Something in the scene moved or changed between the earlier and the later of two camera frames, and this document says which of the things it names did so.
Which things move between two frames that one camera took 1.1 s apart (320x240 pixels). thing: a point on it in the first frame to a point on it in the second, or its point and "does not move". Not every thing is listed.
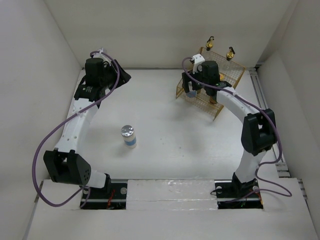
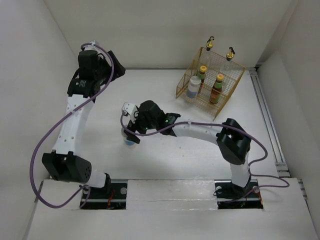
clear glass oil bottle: x=230 y=55 does not move
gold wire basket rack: x=189 y=91 does not move
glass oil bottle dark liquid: x=209 y=44 does not move
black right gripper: x=187 y=79 to x=133 y=126
